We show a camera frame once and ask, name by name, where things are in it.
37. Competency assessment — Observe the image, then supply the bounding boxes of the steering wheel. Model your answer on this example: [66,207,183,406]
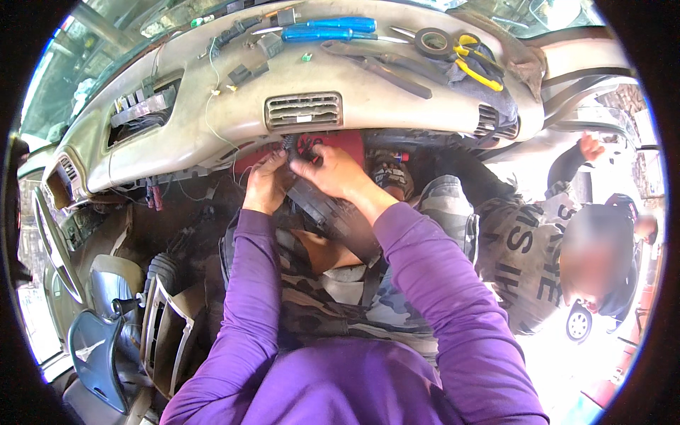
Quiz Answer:
[31,186,89,307]

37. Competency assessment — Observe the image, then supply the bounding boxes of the person's right hand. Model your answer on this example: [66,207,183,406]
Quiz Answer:
[289,144,374,200]

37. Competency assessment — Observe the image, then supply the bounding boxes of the dark grey cloth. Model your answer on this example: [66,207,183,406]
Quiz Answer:
[425,52,520,131]

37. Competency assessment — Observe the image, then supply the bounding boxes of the yellow handled pliers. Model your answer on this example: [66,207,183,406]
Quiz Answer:
[453,33,506,92]

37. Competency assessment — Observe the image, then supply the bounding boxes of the blue plastic panel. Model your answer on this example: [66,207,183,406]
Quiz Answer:
[67,309,132,415]

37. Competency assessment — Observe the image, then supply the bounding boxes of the beige car dashboard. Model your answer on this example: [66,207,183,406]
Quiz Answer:
[41,0,548,210]

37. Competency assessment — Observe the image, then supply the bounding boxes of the red wire connector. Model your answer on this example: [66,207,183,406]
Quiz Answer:
[146,177,166,211]

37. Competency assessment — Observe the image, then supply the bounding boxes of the black wire connector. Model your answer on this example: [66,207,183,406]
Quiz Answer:
[283,133,325,169]

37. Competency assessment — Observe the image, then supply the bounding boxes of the blue handled screwdriver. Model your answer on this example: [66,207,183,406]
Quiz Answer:
[251,16,378,36]
[281,27,411,45]

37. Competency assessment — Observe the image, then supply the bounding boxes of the black tape roll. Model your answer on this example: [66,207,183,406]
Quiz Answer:
[414,27,455,60]

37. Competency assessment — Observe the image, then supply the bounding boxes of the black ribbed plastic housing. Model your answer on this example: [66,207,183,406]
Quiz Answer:
[284,175,384,268]

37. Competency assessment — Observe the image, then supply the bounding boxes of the black long pliers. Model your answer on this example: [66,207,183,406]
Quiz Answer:
[321,40,434,101]

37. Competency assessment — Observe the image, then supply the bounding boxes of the black relay block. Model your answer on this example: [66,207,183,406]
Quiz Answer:
[257,32,285,58]

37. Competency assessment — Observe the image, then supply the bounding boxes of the black gear shift boot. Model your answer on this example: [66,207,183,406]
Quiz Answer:
[110,252,182,317]

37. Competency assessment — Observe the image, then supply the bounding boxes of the fuse box in dashboard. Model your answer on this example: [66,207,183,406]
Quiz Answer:
[109,84,179,129]

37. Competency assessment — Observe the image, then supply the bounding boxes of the brown rag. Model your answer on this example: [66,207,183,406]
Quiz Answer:
[450,10,548,103]

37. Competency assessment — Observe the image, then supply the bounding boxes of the black cable plug harness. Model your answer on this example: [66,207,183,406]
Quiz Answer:
[198,15,264,60]

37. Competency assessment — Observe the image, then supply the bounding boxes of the person's left hand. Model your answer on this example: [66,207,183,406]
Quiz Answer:
[242,150,292,216]

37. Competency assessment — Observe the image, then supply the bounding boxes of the car door frame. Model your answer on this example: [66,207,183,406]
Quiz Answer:
[539,36,666,163]

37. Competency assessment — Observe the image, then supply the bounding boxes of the person's body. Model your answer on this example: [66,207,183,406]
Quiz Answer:
[159,335,549,425]

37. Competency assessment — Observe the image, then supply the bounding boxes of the grey console trim panel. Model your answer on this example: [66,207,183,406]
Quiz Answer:
[138,275,209,400]

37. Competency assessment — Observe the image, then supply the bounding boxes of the thin white wire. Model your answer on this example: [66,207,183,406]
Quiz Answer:
[204,36,241,184]

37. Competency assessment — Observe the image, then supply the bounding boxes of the black small connector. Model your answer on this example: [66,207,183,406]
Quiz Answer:
[228,62,271,87]

